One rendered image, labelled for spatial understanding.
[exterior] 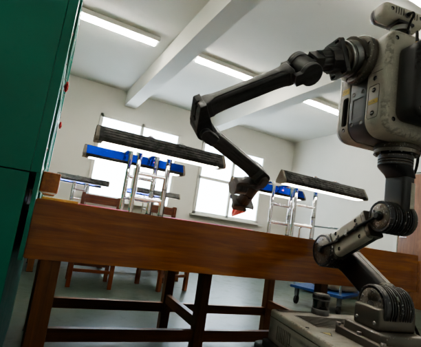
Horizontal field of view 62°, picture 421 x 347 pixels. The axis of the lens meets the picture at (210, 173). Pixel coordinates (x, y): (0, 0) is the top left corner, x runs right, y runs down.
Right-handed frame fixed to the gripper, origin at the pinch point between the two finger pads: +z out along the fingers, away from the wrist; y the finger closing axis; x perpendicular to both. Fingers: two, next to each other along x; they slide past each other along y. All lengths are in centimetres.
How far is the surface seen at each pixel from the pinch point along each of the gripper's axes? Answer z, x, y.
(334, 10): -58, -237, -141
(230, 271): 2.4, 27.7, 6.2
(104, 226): -4, 20, 56
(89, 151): 37, -64, 59
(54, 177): -4, 1, 74
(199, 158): -5.4, -26.8, 14.9
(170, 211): 203, -177, -61
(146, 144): -5.4, -27.8, 40.3
